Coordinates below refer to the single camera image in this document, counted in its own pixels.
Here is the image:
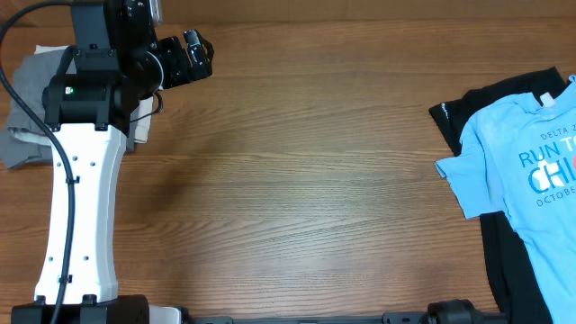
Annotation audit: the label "grey shorts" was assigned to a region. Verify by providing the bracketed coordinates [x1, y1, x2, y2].
[0, 48, 136, 170]

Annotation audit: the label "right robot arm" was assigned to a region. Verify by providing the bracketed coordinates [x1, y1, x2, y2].
[418, 300, 483, 324]

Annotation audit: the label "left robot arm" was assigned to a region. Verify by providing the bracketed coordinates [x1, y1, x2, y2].
[11, 28, 214, 323]

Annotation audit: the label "folded beige shorts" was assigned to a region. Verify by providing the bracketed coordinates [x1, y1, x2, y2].
[33, 44, 155, 145]

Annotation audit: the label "light blue printed t-shirt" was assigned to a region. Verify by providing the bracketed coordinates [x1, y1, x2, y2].
[436, 76, 575, 323]

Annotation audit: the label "black garment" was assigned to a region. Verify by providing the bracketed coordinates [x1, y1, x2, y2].
[428, 67, 567, 324]

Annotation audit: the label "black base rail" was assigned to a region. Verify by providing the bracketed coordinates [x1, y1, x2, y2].
[179, 308, 509, 324]

